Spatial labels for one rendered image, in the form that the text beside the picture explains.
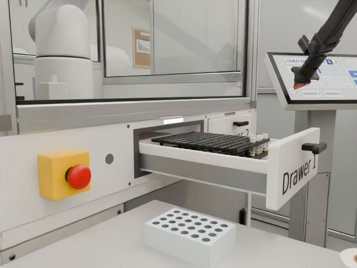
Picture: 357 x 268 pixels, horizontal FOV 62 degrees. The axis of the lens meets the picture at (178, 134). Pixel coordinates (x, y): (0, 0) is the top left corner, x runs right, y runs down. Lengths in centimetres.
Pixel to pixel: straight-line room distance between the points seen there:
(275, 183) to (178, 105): 37
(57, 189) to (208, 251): 25
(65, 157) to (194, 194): 51
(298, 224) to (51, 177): 137
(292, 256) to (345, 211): 189
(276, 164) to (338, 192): 189
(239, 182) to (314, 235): 120
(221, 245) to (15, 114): 37
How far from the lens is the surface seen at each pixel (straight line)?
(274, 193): 51
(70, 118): 57
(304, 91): 142
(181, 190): 86
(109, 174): 63
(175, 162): 62
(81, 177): 50
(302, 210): 164
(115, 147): 63
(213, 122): 90
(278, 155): 49
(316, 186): 163
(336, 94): 151
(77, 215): 61
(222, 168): 56
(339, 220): 244
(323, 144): 63
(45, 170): 52
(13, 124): 52
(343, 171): 233
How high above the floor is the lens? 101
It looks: 8 degrees down
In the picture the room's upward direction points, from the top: straight up
